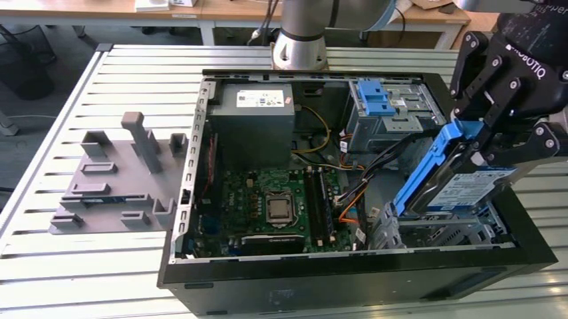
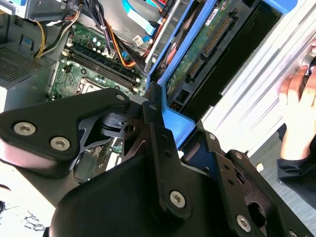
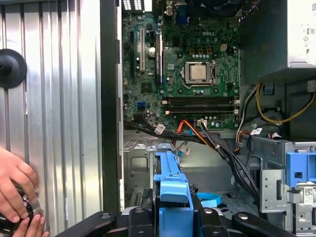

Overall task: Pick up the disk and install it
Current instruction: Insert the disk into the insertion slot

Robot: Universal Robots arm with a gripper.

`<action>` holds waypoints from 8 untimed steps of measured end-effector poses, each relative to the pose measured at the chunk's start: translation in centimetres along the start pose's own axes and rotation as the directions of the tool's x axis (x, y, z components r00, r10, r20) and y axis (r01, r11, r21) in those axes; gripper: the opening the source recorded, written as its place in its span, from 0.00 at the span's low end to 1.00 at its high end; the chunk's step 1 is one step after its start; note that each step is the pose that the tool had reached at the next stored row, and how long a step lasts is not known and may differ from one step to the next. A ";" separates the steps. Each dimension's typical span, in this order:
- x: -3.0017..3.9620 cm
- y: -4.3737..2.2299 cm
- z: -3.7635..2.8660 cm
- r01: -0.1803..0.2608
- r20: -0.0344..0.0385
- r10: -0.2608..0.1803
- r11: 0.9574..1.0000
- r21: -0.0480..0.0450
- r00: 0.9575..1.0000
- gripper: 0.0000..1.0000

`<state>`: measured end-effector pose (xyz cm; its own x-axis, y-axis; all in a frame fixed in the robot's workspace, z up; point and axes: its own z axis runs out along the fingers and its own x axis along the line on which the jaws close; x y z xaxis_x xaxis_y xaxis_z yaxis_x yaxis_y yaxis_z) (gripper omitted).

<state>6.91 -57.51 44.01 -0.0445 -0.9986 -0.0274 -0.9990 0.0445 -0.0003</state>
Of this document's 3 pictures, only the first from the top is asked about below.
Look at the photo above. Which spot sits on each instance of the RAM stick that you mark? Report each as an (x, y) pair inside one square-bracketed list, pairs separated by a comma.
[(106, 200)]

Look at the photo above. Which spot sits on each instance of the small white printed box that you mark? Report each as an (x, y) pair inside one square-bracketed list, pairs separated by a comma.
[(184, 2)]

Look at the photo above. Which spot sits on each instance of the black graphics card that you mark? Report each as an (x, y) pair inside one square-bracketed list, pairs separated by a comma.
[(270, 244)]

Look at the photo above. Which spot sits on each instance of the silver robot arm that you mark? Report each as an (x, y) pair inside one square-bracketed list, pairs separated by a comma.
[(301, 16)]

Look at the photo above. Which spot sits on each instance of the grey power supply unit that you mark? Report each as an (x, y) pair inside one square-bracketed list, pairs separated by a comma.
[(253, 133)]

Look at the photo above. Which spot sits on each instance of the brown cardboard piece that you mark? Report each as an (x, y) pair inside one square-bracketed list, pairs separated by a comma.
[(431, 4)]

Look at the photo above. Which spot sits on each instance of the silver CPU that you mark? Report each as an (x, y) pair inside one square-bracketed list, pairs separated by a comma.
[(278, 207)]

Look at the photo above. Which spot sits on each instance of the grey metal stand foot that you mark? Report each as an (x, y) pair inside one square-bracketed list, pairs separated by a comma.
[(10, 129)]

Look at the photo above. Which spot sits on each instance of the wooden top desk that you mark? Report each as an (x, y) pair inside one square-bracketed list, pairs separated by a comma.
[(444, 18), (98, 12)]

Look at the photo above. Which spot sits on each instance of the metal disk bay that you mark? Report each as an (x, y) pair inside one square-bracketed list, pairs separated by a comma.
[(444, 223)]

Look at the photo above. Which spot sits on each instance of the hard disk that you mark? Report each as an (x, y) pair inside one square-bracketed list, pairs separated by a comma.
[(462, 189)]

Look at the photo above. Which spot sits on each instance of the black plastic card retainer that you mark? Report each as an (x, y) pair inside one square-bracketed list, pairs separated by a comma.
[(186, 196)]

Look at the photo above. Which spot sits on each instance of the black PC case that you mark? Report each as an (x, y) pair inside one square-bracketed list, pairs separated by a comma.
[(311, 289)]

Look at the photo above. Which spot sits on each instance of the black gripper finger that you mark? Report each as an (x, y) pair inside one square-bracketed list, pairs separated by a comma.
[(546, 139), (471, 66)]

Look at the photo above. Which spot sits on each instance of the wooden cabinet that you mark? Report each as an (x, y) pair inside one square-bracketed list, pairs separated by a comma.
[(482, 21)]

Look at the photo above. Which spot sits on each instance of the blue plastic drive latch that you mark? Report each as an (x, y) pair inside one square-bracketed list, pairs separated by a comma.
[(373, 91)]

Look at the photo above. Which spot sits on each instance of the green motherboard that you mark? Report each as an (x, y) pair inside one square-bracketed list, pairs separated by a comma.
[(249, 186)]

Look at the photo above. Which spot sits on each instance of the grey parts rack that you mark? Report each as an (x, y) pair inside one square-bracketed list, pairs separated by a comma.
[(119, 199)]

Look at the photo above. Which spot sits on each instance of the CPU socket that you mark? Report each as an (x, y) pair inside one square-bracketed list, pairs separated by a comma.
[(284, 225)]

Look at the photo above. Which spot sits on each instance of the metal optical drive cage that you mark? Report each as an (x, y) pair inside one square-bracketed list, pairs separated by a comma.
[(368, 133)]

